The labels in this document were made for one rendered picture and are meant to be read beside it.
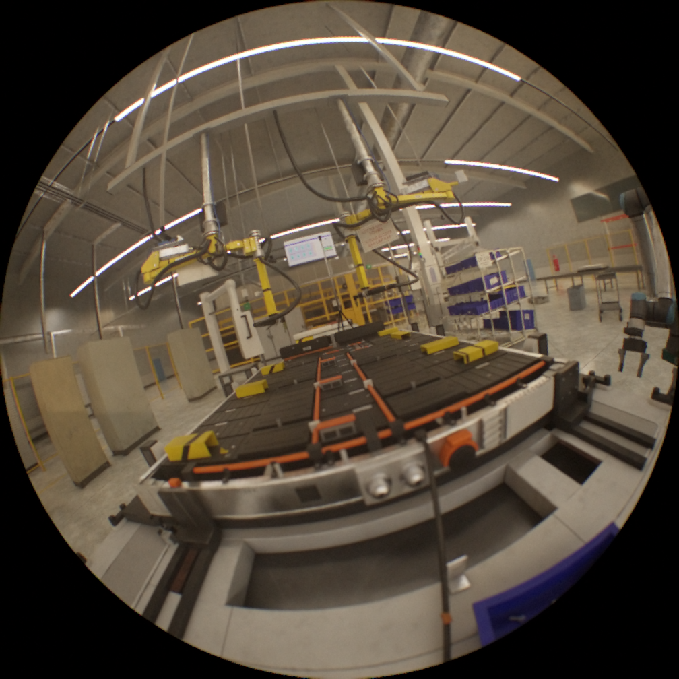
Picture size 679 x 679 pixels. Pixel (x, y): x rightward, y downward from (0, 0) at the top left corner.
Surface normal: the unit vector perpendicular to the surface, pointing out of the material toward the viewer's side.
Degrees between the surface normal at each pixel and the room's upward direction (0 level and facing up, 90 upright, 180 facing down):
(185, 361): 90
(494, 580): 0
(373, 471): 90
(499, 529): 0
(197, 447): 90
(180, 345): 90
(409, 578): 0
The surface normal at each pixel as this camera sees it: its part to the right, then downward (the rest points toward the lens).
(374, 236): -0.41, 0.22
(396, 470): 0.07, 0.10
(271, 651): -0.26, -0.96
